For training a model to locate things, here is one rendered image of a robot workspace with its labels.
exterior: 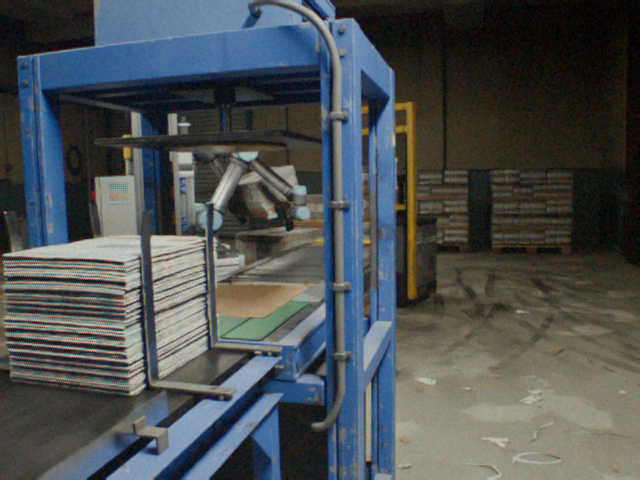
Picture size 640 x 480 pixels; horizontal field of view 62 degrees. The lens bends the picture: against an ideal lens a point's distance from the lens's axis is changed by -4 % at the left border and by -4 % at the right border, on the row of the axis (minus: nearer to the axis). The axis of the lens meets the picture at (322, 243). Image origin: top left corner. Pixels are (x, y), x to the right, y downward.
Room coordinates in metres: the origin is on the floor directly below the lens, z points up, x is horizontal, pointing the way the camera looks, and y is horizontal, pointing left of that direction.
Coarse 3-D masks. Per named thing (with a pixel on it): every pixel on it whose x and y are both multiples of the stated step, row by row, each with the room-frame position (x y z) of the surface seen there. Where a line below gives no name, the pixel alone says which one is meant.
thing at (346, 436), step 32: (352, 32) 1.27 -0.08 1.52; (352, 64) 1.27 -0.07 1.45; (352, 96) 1.27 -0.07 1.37; (352, 128) 1.27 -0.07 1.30; (352, 160) 1.27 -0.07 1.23; (352, 192) 1.27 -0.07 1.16; (352, 224) 1.27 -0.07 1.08; (352, 256) 1.27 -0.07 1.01; (352, 288) 1.27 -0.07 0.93; (352, 320) 1.27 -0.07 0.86; (352, 352) 1.27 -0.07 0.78; (352, 384) 1.27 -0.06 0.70; (352, 416) 1.27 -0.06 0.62; (352, 448) 1.27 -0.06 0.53
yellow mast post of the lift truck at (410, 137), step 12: (408, 108) 4.93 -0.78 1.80; (408, 120) 4.93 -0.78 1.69; (408, 132) 4.93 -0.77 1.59; (408, 144) 4.93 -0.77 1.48; (408, 156) 4.93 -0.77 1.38; (408, 168) 4.93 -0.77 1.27; (408, 180) 4.93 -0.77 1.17; (408, 192) 4.93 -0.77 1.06; (408, 204) 4.93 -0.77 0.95; (408, 216) 4.93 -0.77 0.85; (408, 228) 4.93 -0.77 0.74; (408, 240) 4.93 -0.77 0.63; (408, 252) 4.93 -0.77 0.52; (408, 264) 4.93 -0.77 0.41; (408, 276) 4.93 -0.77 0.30; (408, 288) 4.93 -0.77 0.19
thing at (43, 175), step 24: (24, 72) 1.51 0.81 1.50; (24, 96) 1.51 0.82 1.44; (48, 96) 1.53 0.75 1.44; (24, 120) 1.51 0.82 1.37; (48, 120) 1.52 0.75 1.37; (24, 144) 1.51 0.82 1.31; (48, 144) 1.52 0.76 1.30; (24, 168) 1.52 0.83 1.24; (48, 168) 1.51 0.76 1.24; (48, 192) 1.51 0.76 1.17; (48, 216) 1.50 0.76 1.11; (48, 240) 1.50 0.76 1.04
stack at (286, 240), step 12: (276, 228) 4.14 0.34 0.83; (300, 228) 4.12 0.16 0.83; (312, 228) 4.06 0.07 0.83; (240, 240) 3.79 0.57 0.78; (252, 240) 3.73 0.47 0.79; (264, 240) 3.67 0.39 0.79; (276, 240) 3.61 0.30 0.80; (288, 240) 3.72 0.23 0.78; (300, 240) 3.82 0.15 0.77; (312, 240) 3.96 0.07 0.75; (240, 252) 3.79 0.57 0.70; (252, 252) 3.73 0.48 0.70; (264, 252) 3.67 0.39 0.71; (276, 252) 3.61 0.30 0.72
